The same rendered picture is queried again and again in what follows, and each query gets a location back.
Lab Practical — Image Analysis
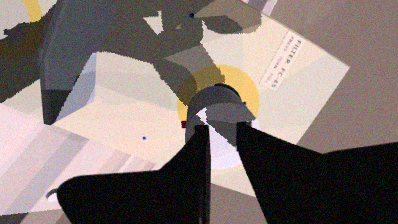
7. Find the beige service panel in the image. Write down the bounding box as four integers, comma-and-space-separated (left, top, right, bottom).
0, 0, 350, 165

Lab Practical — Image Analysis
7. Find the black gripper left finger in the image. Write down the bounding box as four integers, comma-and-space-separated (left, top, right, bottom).
56, 125, 211, 224

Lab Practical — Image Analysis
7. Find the white cylinder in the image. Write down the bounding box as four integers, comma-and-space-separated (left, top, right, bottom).
181, 86, 260, 169

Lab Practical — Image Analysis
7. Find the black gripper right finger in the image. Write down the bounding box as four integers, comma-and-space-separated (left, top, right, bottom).
236, 122, 398, 224

